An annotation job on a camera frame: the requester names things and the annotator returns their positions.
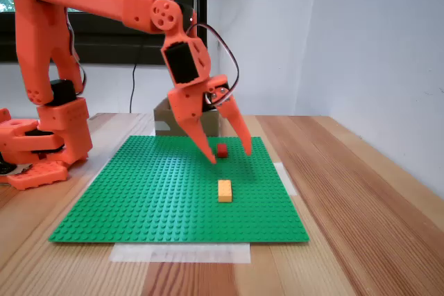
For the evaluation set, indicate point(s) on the yellow lego block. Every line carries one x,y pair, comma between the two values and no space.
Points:
224,192

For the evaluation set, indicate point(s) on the red lego block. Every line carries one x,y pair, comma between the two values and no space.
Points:
222,151

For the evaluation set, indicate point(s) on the cardboard box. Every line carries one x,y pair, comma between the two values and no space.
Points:
164,112

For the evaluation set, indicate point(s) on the green lego baseplate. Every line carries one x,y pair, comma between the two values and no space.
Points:
156,199

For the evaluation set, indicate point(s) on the short white tape strip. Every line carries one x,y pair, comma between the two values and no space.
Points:
98,167
289,185

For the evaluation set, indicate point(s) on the black framed window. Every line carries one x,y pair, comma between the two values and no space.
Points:
104,43

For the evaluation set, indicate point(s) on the wide white tape strip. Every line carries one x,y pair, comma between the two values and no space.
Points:
180,254

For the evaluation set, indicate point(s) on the black table clamp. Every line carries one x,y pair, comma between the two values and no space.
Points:
5,169

